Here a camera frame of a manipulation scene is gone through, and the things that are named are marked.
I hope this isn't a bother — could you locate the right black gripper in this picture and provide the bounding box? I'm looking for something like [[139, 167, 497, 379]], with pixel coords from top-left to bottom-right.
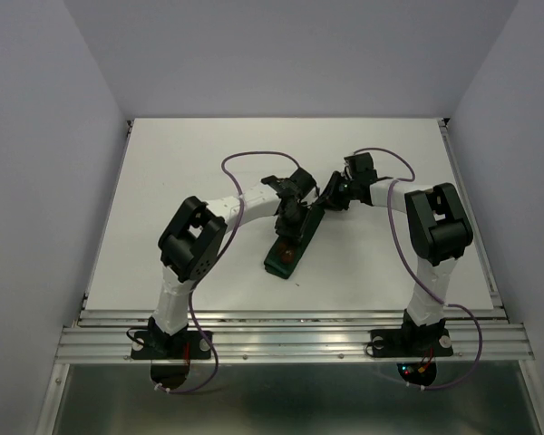
[[312, 170, 358, 211]]

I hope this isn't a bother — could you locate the dark green cloth napkin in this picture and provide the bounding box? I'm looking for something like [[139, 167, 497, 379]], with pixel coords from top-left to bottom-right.
[[264, 205, 325, 279]]

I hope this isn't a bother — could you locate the brown wooden spoon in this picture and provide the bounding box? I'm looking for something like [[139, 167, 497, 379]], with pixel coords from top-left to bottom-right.
[[277, 243, 296, 265]]

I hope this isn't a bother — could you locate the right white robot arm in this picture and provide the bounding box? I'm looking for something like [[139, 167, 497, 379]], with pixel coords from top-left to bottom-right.
[[319, 149, 473, 353]]

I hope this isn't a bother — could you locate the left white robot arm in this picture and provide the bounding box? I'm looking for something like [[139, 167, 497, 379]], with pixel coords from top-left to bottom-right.
[[148, 169, 324, 357]]

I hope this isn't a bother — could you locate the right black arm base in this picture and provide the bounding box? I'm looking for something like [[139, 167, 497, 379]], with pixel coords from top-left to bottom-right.
[[364, 314, 453, 359]]

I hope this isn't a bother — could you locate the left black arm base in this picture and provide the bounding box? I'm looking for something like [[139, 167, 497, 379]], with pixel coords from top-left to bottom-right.
[[126, 327, 213, 361]]

